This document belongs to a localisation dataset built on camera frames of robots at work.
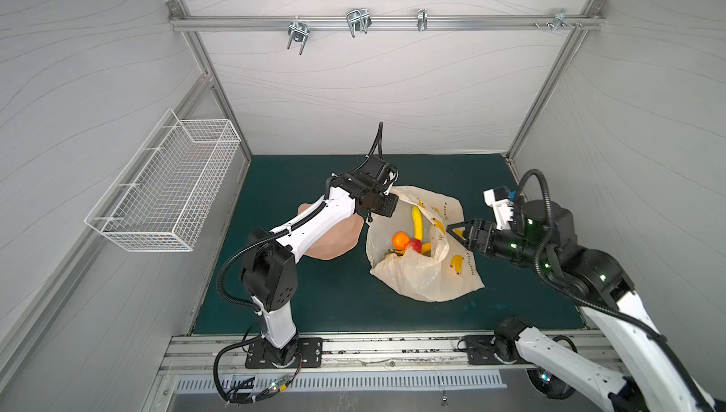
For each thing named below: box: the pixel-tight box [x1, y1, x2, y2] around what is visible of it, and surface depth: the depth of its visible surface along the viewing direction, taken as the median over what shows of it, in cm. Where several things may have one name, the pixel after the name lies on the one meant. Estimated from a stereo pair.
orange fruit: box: [391, 231, 412, 251], surface depth 92 cm
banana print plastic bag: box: [365, 185, 485, 302], surface depth 82 cm
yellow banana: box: [412, 205, 424, 241], surface depth 95 cm
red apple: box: [409, 238, 423, 254], surface depth 92 cm
